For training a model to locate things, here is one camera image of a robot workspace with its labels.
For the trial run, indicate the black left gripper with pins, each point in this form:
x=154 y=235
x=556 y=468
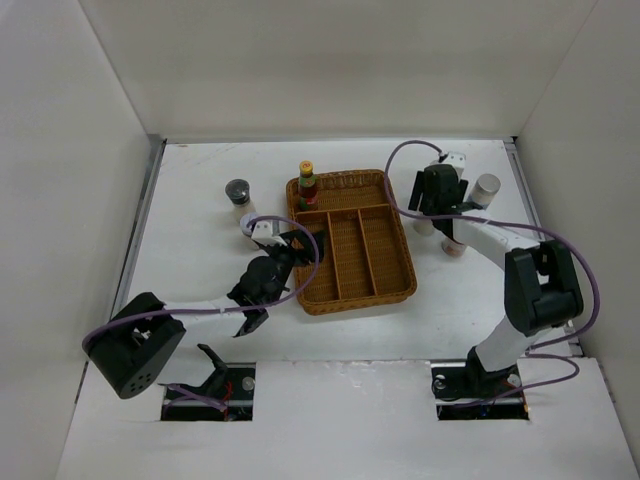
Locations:
x=290 y=237

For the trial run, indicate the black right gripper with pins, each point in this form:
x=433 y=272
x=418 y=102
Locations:
x=419 y=189

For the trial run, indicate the yellow cap red sauce bottle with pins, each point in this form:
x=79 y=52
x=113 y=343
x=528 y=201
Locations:
x=307 y=186

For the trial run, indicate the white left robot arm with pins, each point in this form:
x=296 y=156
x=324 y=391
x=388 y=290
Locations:
x=132 y=349

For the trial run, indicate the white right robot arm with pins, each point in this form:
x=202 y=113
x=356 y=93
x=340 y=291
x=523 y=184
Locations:
x=541 y=289

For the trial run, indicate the blue label salt jar left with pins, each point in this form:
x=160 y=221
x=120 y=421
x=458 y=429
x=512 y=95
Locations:
x=423 y=227

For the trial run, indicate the blue label salt jar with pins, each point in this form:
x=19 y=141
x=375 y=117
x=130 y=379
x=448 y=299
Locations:
x=423 y=227
x=484 y=190

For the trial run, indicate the blue label salt jar right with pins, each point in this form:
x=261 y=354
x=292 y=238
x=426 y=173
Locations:
x=484 y=190

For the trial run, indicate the brown wicker divided basket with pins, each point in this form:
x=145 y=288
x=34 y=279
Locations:
x=367 y=260

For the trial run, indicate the white lid pepper jar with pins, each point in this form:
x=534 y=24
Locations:
x=246 y=227

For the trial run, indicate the red label spice jar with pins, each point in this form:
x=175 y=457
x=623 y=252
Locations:
x=453 y=248

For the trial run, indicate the dark lid spice jar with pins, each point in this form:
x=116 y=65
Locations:
x=238 y=192

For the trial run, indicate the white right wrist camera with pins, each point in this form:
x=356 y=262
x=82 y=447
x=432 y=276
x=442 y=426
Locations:
x=455 y=159

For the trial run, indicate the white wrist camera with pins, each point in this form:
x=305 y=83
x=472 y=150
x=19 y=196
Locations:
x=455 y=159
x=267 y=233

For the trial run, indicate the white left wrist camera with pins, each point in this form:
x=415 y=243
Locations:
x=267 y=233

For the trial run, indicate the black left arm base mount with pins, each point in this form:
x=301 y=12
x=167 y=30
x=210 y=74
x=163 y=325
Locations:
x=226 y=395

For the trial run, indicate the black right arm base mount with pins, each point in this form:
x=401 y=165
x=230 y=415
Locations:
x=463 y=396

